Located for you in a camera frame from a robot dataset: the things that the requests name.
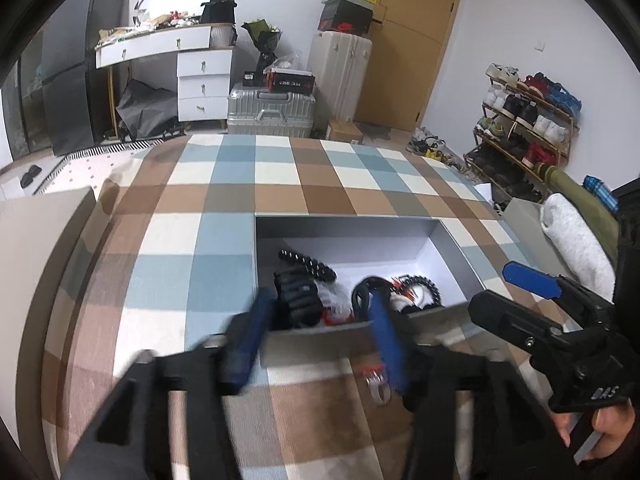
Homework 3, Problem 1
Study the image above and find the striped floor mat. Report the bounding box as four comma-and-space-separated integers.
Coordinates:
32, 135, 186, 196

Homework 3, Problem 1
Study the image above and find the clear hair clip red trim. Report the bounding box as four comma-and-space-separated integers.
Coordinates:
317, 282, 353, 326
361, 360, 388, 406

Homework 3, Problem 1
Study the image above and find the white fleece blanket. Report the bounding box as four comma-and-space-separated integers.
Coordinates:
540, 192, 616, 301

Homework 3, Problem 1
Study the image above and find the person's right forearm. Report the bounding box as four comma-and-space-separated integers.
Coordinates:
580, 427, 640, 480

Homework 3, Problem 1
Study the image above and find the wooden wardrobe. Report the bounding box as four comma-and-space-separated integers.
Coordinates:
352, 0, 468, 131

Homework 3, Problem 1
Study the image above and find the grey crumpled cloth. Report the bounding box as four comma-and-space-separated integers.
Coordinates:
116, 77, 180, 141

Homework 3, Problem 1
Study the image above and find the blue plaid cloth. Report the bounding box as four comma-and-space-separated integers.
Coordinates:
582, 175, 618, 211

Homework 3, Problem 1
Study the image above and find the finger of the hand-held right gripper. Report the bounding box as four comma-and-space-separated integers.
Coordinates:
502, 261, 617, 313
467, 290, 587, 363

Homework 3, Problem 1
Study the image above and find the dark wrapped flower bouquet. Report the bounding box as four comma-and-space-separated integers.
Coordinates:
241, 17, 283, 73

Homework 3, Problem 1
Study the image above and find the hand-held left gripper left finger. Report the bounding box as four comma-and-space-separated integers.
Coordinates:
60, 287, 281, 480

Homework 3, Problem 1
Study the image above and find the loose shoes group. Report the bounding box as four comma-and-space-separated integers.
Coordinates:
406, 127, 463, 168

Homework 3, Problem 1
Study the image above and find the large black hair claw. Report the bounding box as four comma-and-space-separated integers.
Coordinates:
272, 267, 323, 331

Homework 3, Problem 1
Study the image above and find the white dressing table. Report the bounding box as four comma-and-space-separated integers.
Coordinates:
95, 24, 236, 123

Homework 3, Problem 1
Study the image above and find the silver cardboard box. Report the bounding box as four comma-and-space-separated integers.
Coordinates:
252, 214, 488, 346

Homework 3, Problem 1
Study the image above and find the white suitcase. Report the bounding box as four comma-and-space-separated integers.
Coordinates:
306, 31, 373, 123

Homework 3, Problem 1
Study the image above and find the black bag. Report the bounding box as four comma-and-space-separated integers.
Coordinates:
200, 0, 243, 26

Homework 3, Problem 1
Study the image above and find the green rolled mat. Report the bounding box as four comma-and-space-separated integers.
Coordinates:
542, 166, 621, 261

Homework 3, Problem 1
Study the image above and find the black red shoe box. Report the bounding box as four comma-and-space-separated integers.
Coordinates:
317, 2, 375, 36

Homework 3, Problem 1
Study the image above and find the brown cardboard box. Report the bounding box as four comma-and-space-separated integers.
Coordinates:
326, 119, 365, 143

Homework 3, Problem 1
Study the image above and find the checked blanket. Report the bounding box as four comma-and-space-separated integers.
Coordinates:
0, 132, 640, 480

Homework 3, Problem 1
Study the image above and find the collection of shoes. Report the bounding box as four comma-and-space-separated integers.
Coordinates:
465, 62, 583, 200

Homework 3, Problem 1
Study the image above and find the grey box lid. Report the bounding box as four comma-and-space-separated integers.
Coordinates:
502, 197, 546, 241

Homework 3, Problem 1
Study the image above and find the dark tall cabinet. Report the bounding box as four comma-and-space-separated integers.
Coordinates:
0, 0, 126, 161

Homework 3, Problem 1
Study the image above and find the person's right hand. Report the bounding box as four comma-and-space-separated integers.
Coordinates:
555, 400, 638, 461

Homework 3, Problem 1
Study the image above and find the black box red label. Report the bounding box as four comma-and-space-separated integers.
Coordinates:
264, 67, 317, 95

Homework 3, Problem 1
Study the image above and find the small black hair claw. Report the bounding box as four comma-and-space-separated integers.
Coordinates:
351, 276, 391, 322

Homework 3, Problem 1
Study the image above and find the pile of small clutter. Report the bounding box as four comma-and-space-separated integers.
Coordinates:
97, 9, 203, 43

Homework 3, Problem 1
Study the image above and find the silver suitcase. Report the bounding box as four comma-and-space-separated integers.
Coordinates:
226, 82, 318, 138

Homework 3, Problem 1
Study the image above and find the wooden shoe rack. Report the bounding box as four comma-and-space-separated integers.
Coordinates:
462, 62, 583, 201

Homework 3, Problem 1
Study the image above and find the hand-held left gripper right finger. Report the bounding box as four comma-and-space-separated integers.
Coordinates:
365, 290, 566, 480

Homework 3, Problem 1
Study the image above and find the black spiral hair tie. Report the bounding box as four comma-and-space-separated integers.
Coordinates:
400, 274, 443, 308
277, 249, 338, 286

